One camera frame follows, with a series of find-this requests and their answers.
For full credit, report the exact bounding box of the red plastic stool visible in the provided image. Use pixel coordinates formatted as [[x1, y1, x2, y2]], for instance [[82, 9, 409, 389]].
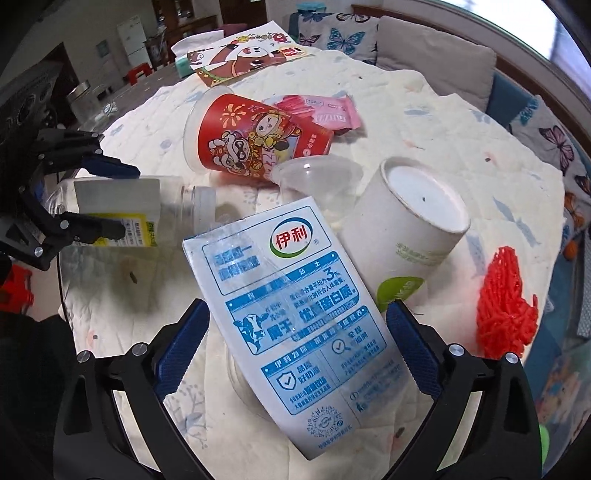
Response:
[[0, 263, 35, 315], [124, 62, 155, 84]]

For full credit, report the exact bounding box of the pink snack wrapper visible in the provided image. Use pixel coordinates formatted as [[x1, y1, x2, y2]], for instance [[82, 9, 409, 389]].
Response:
[[263, 92, 363, 137]]

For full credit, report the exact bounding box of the white and blue milk carton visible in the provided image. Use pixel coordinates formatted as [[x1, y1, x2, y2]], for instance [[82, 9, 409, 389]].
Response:
[[181, 195, 419, 462]]

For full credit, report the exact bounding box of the wooden cabinet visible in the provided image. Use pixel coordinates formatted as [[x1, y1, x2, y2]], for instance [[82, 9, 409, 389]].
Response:
[[152, 0, 218, 47]]

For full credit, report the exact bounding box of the glass jar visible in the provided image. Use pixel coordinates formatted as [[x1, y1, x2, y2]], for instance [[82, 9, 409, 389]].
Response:
[[67, 80, 105, 125]]

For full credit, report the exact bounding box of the cream quilted table cloth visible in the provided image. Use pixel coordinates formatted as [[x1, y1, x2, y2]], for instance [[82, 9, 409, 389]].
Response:
[[58, 51, 566, 480]]

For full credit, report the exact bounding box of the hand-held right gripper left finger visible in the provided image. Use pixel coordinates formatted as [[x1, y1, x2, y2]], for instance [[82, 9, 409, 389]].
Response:
[[54, 298, 213, 480]]

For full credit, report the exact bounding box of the clear plastic bottle yellow label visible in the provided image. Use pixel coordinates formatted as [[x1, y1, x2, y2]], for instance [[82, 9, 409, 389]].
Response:
[[60, 175, 218, 250]]

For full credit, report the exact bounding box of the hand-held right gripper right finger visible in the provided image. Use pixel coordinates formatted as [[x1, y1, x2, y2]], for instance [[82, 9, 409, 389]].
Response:
[[383, 300, 541, 480]]

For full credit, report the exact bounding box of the pink butterfly print cushion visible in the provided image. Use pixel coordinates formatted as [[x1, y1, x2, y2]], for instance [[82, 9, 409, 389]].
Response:
[[508, 95, 591, 232]]

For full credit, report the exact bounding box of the colourful play mat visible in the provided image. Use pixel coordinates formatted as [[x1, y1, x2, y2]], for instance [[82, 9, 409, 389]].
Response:
[[526, 258, 591, 462]]

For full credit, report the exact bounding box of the window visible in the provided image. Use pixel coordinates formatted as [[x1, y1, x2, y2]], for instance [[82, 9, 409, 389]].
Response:
[[443, 0, 573, 70]]

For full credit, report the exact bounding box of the red foam fruit net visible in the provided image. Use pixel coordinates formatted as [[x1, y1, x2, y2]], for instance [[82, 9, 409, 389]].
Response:
[[475, 246, 540, 361]]

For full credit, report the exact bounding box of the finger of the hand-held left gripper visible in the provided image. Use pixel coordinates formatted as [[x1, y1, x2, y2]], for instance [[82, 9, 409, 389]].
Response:
[[34, 130, 141, 180], [0, 210, 126, 271]]

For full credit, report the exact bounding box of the white refrigerator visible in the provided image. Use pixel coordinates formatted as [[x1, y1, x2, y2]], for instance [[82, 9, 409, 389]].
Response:
[[116, 14, 151, 70]]

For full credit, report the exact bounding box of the cartoon printed cardboard box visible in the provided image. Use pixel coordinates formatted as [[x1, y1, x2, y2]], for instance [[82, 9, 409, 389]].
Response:
[[187, 25, 317, 88]]

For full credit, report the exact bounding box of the red cartoon paper cup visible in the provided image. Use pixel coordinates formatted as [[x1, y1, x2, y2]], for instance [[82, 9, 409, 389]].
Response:
[[183, 87, 334, 185]]

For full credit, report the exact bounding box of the clear plastic dome lid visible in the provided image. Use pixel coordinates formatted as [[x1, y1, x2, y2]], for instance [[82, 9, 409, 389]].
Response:
[[270, 154, 365, 232]]

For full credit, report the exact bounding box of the blue butterfly print cushion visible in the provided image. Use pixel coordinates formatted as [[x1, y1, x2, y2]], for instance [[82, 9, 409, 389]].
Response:
[[295, 9, 379, 65]]

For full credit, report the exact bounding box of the beige cushion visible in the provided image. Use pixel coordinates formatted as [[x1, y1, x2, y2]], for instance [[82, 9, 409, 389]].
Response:
[[376, 16, 497, 112]]

